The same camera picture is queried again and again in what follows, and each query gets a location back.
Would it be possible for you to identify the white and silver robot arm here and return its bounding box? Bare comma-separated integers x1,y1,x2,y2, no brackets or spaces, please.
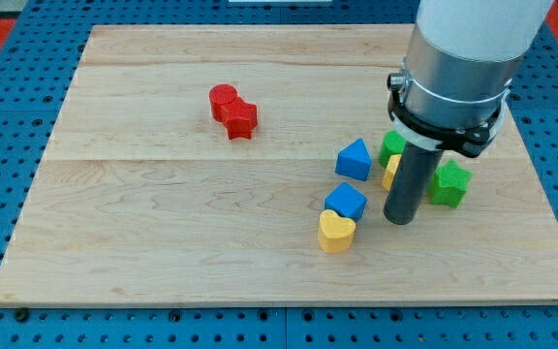
387,0,553,129

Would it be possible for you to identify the yellow heart block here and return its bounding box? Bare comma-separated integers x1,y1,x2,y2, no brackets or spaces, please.
318,209,357,254

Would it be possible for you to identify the red circle block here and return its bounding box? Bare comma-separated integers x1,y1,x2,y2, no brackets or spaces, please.
208,83,238,122

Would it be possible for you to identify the green circle block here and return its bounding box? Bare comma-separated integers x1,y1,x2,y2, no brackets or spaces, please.
379,131,406,168

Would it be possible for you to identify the red star block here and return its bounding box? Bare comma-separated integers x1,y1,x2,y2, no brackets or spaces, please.
220,97,258,140

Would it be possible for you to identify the blue cube block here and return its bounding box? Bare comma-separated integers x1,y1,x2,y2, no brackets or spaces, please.
324,182,367,221

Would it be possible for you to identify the blue pentagon block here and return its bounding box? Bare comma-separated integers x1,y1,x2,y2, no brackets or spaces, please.
335,139,372,181

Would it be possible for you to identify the light wooden board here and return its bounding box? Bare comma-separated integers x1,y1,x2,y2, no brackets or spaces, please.
0,24,558,308

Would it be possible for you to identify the yellow block behind rod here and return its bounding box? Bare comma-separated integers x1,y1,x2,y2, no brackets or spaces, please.
381,154,401,192

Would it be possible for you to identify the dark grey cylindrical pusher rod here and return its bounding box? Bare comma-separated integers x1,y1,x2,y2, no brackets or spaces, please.
384,143,443,225

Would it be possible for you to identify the green star block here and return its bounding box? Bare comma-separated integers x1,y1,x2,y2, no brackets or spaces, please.
428,159,473,208

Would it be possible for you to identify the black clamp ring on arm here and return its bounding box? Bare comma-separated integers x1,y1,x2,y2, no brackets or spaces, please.
387,90,505,159

